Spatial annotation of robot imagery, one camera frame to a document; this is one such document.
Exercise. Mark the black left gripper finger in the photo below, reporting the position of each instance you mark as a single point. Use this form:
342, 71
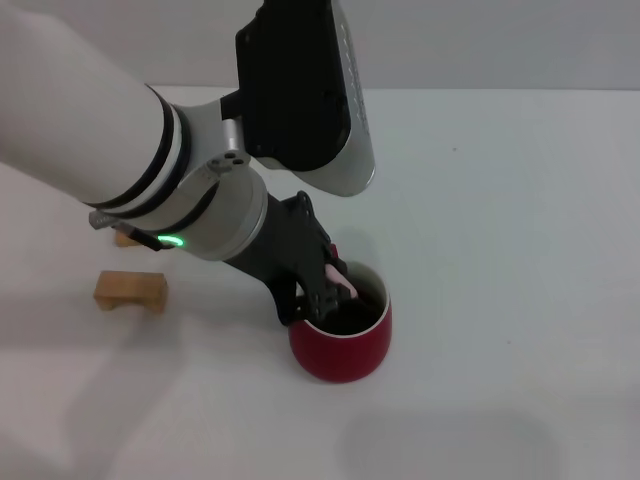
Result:
320, 300
310, 220

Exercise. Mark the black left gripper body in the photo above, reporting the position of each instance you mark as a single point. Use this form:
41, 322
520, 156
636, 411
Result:
285, 250

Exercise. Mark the red cup with coffee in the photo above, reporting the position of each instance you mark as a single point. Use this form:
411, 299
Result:
345, 355

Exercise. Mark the notched plain wooden block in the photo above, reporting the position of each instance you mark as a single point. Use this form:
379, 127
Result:
130, 290

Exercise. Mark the wooden block with orange stain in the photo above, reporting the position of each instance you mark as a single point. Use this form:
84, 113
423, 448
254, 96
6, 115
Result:
124, 239

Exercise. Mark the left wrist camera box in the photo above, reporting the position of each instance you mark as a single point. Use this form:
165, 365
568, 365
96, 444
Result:
305, 85

